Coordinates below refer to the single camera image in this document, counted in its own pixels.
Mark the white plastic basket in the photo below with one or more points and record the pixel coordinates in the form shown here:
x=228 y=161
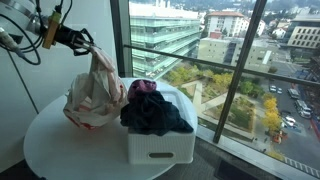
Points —
x=160 y=150

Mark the white red plastic bag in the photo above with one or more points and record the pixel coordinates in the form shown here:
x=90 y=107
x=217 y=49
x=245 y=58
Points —
x=96 y=96

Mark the dark slanted window post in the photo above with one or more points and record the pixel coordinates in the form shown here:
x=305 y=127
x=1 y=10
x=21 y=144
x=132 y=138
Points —
x=238 y=70

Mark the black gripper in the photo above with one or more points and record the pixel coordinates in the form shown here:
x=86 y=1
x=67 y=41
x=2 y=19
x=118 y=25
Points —
x=66 y=36

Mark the pink clothing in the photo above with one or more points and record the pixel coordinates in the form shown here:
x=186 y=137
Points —
x=141 y=86

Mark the yellowish wrist camera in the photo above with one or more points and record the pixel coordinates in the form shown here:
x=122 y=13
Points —
x=50 y=31

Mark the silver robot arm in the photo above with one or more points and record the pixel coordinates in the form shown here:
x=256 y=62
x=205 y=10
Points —
x=16 y=15

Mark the dark vertical window frame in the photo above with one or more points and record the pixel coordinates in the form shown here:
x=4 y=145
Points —
x=120 y=36

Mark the dark navy clothing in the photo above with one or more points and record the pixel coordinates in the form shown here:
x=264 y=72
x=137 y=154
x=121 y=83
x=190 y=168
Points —
x=153 y=113

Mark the dark horizontal window railing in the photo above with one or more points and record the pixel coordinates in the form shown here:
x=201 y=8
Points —
x=233 y=68

